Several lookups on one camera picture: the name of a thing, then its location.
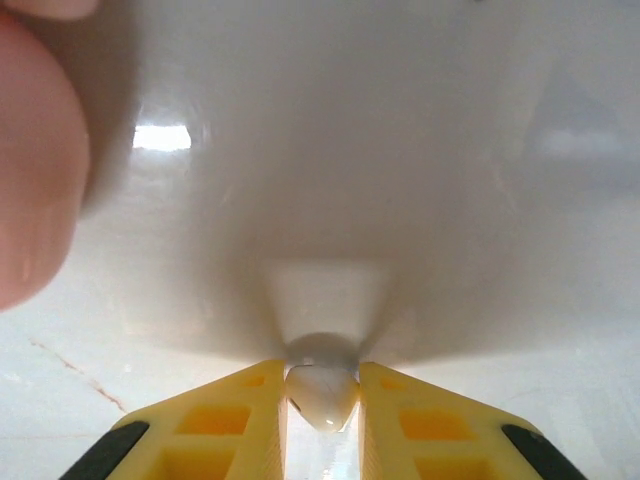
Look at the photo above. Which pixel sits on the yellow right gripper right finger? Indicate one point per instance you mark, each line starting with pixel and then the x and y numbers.
pixel 450 430

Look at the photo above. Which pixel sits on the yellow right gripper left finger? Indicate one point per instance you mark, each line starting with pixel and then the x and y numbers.
pixel 200 430

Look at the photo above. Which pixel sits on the pink earbud charging case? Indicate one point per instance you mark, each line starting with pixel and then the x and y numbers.
pixel 30 175

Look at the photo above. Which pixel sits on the white round earbud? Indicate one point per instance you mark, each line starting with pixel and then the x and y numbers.
pixel 322 400

